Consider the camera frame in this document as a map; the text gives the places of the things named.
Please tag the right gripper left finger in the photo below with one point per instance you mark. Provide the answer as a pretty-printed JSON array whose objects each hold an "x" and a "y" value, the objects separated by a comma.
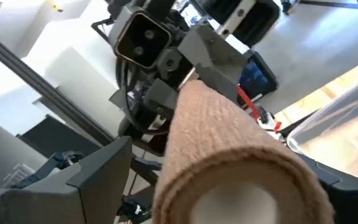
[{"x": 57, "y": 205}]

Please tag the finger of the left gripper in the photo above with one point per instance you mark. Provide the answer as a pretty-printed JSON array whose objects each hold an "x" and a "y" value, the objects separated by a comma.
[
  {"x": 162, "y": 99},
  {"x": 219, "y": 56}
]

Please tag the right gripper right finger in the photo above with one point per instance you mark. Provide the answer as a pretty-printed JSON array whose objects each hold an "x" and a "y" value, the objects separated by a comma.
[{"x": 356, "y": 205}]

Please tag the brown elastic bandage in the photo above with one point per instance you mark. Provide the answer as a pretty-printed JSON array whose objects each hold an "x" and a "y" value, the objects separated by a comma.
[{"x": 216, "y": 130}]

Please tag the clear plastic box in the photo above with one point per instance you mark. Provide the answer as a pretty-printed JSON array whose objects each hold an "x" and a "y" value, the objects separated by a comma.
[{"x": 337, "y": 124}]

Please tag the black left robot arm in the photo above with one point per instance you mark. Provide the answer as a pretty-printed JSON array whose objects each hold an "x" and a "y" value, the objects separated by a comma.
[{"x": 160, "y": 4}]

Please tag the white red power connector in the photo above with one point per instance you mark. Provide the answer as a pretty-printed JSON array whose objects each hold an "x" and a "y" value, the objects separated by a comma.
[{"x": 267, "y": 121}]

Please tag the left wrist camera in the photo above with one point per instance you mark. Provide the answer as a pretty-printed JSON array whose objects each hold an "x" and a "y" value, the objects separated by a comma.
[{"x": 141, "y": 40}]

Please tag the black upright frame post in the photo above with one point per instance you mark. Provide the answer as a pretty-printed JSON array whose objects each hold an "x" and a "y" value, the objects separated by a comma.
[{"x": 42, "y": 87}]

